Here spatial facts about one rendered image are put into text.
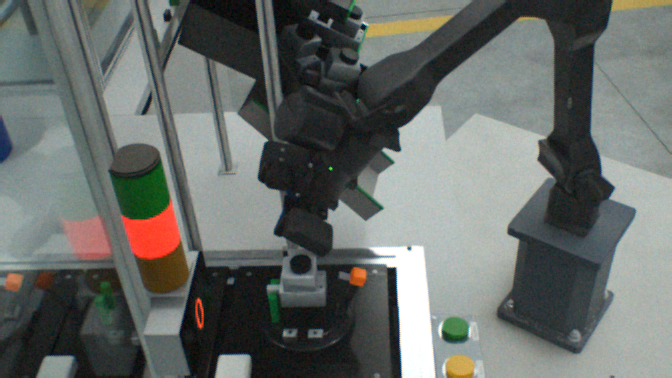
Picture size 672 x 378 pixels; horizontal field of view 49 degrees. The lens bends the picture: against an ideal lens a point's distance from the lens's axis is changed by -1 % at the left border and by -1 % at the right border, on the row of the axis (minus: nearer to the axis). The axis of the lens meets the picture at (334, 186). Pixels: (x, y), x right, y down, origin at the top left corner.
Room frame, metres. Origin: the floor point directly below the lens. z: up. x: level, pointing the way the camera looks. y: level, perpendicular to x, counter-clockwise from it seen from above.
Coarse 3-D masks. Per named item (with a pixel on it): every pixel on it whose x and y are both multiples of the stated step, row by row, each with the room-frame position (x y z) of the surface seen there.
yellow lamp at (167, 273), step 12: (180, 252) 0.55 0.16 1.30; (144, 264) 0.54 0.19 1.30; (156, 264) 0.53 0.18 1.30; (168, 264) 0.54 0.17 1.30; (180, 264) 0.55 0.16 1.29; (144, 276) 0.54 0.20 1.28; (156, 276) 0.53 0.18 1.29; (168, 276) 0.54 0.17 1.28; (180, 276) 0.54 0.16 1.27; (156, 288) 0.54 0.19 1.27; (168, 288) 0.54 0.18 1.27
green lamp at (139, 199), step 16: (160, 160) 0.56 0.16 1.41; (112, 176) 0.54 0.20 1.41; (144, 176) 0.54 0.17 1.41; (160, 176) 0.55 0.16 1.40; (128, 192) 0.54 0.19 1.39; (144, 192) 0.54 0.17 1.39; (160, 192) 0.55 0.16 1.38; (128, 208) 0.54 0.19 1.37; (144, 208) 0.54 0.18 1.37; (160, 208) 0.54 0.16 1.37
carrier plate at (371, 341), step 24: (336, 264) 0.86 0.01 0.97; (360, 264) 0.85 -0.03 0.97; (384, 264) 0.85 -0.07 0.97; (240, 288) 0.82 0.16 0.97; (264, 288) 0.81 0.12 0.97; (360, 288) 0.80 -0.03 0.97; (384, 288) 0.80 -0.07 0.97; (240, 312) 0.77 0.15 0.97; (360, 312) 0.75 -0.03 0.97; (384, 312) 0.75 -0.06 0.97; (240, 336) 0.72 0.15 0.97; (360, 336) 0.71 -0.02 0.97; (384, 336) 0.70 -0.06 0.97; (264, 360) 0.67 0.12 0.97; (288, 360) 0.67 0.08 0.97; (312, 360) 0.67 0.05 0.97; (336, 360) 0.67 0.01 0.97; (360, 360) 0.66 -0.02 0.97; (384, 360) 0.66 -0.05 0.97
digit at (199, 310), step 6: (198, 282) 0.58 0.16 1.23; (198, 288) 0.57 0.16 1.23; (198, 294) 0.57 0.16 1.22; (198, 300) 0.56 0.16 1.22; (192, 306) 0.54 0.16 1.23; (198, 306) 0.56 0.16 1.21; (204, 306) 0.58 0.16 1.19; (192, 312) 0.54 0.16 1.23; (198, 312) 0.56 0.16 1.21; (204, 312) 0.57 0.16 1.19; (198, 318) 0.55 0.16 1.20; (204, 318) 0.57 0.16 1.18; (198, 324) 0.55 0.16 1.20; (204, 324) 0.56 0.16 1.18; (198, 330) 0.54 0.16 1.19; (198, 336) 0.54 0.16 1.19
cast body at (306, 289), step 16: (304, 256) 0.75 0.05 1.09; (288, 272) 0.73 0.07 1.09; (304, 272) 0.73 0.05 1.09; (320, 272) 0.76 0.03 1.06; (272, 288) 0.74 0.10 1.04; (288, 288) 0.72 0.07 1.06; (304, 288) 0.72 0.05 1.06; (320, 288) 0.73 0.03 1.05; (288, 304) 0.72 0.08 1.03; (304, 304) 0.72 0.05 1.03; (320, 304) 0.72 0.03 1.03
